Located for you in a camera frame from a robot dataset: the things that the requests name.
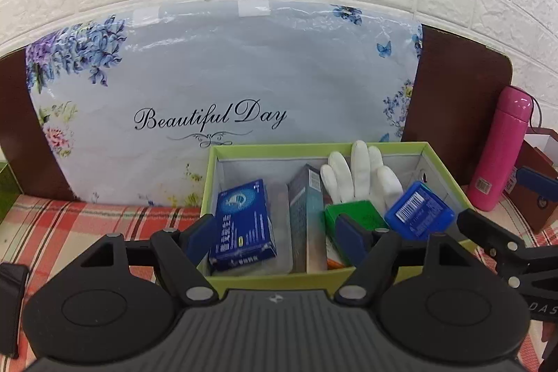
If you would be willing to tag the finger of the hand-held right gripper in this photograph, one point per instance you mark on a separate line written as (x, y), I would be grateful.
(536, 176)
(488, 232)

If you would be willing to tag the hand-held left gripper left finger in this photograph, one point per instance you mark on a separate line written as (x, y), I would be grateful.
(201, 241)

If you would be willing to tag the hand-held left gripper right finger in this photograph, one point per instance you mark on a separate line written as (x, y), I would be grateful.
(351, 239)

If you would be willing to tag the small blue box with barcode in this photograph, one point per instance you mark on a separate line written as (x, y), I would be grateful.
(418, 210)

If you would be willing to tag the light green storage box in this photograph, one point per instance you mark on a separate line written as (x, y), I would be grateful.
(270, 281)

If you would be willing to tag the brown paper bag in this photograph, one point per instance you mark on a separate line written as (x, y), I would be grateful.
(540, 154)

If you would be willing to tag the orange box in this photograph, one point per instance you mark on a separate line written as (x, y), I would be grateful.
(335, 264)

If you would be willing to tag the small green box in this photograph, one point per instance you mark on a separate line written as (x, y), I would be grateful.
(370, 215)

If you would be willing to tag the pink thermos bottle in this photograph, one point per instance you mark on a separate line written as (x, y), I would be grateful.
(501, 149)

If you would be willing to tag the blue medicine box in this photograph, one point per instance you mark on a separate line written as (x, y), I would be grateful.
(244, 224)

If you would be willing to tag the tall grey teal box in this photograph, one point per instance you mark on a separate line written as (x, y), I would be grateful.
(301, 224)

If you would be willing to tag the white rubber glove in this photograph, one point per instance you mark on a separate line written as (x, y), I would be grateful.
(357, 180)

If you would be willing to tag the dark brown wooden headboard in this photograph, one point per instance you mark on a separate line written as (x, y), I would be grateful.
(457, 102)

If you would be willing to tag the red plaid cloth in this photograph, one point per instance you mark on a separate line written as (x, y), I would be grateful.
(87, 219)

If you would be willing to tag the floral plastic pillow bag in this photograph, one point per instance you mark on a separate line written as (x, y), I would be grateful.
(218, 71)

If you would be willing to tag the black rectangular object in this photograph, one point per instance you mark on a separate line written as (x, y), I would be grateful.
(13, 306)

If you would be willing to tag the dark green box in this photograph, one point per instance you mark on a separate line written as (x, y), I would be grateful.
(8, 189)

